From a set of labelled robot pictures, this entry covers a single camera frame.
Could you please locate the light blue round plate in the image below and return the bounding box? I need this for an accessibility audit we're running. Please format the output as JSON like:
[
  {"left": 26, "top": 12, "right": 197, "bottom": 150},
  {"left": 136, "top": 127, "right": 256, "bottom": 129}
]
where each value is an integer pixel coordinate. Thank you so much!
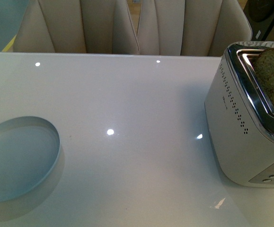
[{"left": 0, "top": 116, "right": 61, "bottom": 202}]

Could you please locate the beige chair on right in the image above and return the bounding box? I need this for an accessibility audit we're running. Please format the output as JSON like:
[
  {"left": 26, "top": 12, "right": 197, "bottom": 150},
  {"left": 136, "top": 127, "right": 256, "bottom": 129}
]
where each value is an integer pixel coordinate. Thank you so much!
[{"left": 137, "top": 0, "right": 252, "bottom": 57}]

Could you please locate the beige chair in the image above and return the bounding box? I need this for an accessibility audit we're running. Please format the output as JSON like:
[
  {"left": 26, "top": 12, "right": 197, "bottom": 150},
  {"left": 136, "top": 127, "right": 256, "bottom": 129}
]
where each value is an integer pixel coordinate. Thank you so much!
[
  {"left": 13, "top": 0, "right": 140, "bottom": 54},
  {"left": 137, "top": 0, "right": 252, "bottom": 57}
]

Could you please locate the beige chair on left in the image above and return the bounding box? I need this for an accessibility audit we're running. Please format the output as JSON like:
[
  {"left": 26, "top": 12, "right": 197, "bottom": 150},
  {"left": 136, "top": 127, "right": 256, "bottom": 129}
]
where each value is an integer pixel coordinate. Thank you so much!
[{"left": 13, "top": 0, "right": 140, "bottom": 54}]

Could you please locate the white chrome two-slot toaster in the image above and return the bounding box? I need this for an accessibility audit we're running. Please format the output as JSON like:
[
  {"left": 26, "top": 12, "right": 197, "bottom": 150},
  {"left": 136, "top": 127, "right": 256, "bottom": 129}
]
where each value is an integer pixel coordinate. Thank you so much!
[{"left": 204, "top": 41, "right": 274, "bottom": 188}]

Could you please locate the dark front-load washing machine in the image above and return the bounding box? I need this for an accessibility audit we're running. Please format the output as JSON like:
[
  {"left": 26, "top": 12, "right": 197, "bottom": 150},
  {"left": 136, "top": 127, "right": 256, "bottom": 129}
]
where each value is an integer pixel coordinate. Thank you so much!
[{"left": 244, "top": 0, "right": 274, "bottom": 41}]

